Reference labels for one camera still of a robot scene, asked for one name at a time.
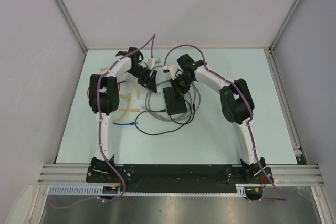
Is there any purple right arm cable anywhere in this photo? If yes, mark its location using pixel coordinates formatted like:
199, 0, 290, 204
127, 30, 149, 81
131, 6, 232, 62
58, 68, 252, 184
164, 44, 287, 201

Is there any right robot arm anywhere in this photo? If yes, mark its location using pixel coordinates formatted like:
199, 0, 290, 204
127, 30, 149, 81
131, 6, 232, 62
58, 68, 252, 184
163, 54, 268, 183

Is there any black power cable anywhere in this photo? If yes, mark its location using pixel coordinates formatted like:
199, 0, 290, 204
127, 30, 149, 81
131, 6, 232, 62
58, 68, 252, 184
135, 100, 196, 136

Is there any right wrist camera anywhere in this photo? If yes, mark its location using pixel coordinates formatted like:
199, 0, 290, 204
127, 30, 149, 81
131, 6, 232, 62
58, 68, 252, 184
163, 65, 178, 80

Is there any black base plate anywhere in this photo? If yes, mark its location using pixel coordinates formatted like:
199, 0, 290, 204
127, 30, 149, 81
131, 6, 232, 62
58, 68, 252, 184
86, 163, 274, 193

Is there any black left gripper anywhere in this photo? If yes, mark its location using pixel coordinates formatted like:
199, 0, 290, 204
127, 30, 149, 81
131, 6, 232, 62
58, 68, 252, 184
126, 65, 156, 93

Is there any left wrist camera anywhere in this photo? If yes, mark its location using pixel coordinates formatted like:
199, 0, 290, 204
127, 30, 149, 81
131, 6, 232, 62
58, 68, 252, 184
147, 57, 161, 70

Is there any black network switch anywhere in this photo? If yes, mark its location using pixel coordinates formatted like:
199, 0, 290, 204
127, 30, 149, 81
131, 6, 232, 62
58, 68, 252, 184
162, 87, 187, 116

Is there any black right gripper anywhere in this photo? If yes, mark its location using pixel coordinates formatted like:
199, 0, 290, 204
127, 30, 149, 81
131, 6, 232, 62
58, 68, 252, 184
170, 76, 194, 102

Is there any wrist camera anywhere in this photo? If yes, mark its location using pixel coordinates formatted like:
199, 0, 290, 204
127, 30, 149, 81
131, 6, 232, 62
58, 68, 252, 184
147, 57, 161, 70
163, 65, 178, 80

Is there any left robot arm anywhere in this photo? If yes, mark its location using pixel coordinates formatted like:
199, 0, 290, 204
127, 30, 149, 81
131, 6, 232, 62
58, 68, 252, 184
87, 47, 158, 182

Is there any grey cable duct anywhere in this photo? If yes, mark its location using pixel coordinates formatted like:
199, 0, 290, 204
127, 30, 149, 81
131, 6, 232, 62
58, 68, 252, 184
49, 185, 246, 197

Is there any grey ethernet cable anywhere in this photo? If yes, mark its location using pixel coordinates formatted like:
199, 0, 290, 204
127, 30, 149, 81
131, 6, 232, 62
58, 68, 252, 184
141, 78, 203, 122

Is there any aluminium frame rail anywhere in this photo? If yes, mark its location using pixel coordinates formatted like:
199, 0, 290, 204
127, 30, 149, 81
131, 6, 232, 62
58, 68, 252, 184
38, 164, 324, 186

